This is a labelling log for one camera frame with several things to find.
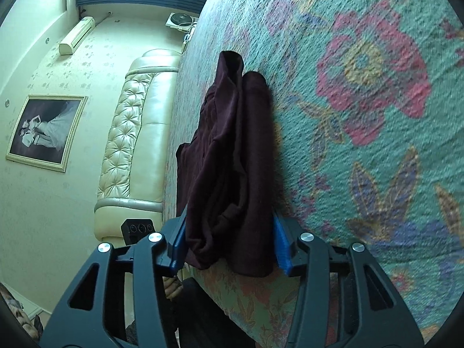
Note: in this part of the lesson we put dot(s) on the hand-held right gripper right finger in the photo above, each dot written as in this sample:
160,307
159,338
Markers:
281,246

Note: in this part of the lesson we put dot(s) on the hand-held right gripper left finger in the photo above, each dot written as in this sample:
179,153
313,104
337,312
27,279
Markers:
177,241

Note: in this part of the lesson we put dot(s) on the maroon pants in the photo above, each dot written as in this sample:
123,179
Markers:
224,152

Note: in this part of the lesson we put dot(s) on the person's left hand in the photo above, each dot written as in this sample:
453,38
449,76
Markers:
172,289

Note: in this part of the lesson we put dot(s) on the cream leather headboard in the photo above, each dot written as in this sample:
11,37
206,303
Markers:
145,134

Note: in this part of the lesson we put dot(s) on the floral bed blanket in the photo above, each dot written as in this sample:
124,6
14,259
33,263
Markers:
362,152

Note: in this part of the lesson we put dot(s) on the white box fan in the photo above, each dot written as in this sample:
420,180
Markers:
181,19

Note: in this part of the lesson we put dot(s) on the framed wall photo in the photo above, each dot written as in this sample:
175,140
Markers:
43,130

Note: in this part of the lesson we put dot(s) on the white wall air conditioner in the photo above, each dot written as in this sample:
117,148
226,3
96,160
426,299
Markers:
76,36

